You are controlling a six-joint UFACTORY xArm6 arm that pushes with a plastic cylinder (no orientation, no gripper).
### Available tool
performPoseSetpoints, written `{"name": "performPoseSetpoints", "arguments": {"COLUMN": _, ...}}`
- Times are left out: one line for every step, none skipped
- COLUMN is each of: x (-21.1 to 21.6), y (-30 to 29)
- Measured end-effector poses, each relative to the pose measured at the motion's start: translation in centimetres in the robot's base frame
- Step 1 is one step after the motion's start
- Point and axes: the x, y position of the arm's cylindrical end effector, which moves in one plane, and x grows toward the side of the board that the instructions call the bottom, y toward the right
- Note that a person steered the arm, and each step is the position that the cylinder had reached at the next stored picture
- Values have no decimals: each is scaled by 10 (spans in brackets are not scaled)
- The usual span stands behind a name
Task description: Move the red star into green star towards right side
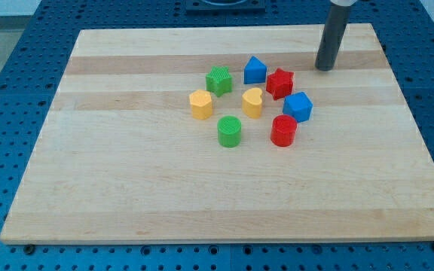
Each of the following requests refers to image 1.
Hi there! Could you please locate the green star block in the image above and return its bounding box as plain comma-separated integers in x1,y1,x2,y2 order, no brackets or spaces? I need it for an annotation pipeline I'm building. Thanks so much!
206,66,232,97

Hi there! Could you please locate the red star block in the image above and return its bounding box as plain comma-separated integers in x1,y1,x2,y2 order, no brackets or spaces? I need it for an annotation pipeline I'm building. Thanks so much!
266,68,294,100

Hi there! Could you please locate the wooden board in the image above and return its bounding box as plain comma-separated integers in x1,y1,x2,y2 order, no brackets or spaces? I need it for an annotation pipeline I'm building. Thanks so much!
0,23,434,245

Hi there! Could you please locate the green cylinder block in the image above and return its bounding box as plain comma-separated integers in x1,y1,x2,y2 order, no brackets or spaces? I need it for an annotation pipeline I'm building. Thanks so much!
217,115,242,148

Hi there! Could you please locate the yellow pentagon block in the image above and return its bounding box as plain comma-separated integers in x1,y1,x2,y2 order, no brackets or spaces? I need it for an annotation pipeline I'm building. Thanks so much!
189,90,213,120

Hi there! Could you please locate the yellow heart block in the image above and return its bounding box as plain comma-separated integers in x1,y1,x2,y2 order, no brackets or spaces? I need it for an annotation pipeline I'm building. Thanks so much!
242,87,263,119

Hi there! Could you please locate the red cylinder block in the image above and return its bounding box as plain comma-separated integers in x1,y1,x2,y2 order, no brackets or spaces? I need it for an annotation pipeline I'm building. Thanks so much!
270,114,298,147

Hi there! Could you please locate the blue triangle block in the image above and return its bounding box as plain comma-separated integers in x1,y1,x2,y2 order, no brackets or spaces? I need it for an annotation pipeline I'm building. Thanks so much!
243,56,267,84

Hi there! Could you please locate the blue cube block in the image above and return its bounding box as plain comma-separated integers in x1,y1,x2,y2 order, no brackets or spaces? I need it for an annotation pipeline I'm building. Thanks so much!
283,92,313,123

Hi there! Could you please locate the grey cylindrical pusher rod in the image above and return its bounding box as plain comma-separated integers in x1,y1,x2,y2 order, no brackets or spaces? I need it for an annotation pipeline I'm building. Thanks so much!
315,0,356,72

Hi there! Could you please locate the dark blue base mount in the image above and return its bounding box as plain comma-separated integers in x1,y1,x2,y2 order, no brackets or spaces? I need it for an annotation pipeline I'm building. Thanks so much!
183,0,266,13

